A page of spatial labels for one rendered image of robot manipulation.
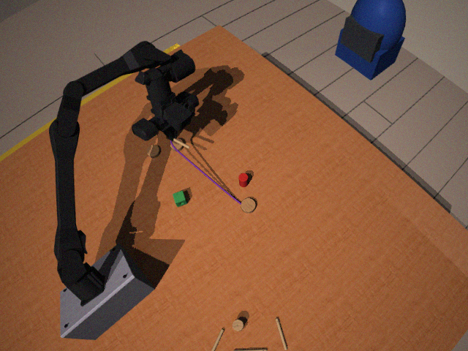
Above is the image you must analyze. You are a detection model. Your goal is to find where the small brown wooden cylinder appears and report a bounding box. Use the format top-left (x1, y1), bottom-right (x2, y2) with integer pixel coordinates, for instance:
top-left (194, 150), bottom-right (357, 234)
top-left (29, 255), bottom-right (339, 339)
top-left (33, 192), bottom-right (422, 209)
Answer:
top-left (233, 320), bottom-right (244, 331)

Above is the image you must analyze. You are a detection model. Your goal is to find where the green block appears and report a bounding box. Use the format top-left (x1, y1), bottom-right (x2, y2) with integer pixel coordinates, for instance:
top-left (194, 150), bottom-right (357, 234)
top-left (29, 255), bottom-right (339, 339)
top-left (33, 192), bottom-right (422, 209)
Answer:
top-left (173, 191), bottom-right (187, 207)

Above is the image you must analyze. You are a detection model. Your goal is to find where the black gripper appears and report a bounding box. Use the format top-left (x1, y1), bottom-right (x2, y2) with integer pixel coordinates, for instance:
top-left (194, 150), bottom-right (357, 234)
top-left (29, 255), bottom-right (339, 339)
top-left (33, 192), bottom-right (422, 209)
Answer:
top-left (132, 89), bottom-right (199, 142)

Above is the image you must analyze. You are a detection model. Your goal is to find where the red cylinder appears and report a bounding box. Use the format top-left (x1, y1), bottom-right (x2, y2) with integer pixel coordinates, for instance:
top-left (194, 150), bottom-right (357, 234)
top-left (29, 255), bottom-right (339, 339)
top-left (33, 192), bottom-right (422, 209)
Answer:
top-left (238, 173), bottom-right (249, 187)

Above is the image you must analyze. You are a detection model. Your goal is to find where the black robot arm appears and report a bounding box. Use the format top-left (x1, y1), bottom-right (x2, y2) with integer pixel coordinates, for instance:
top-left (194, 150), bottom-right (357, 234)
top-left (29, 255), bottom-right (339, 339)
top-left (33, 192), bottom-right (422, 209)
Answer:
top-left (49, 41), bottom-right (196, 306)

